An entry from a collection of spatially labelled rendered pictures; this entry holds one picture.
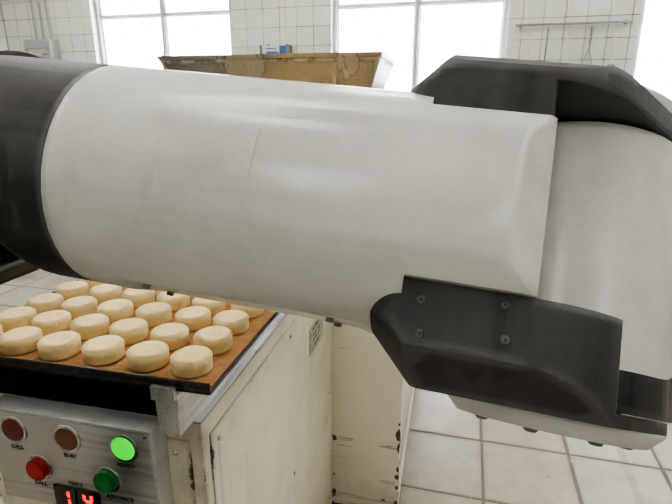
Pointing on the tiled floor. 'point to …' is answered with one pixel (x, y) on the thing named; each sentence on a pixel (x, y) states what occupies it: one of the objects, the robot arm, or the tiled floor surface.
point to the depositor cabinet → (367, 419)
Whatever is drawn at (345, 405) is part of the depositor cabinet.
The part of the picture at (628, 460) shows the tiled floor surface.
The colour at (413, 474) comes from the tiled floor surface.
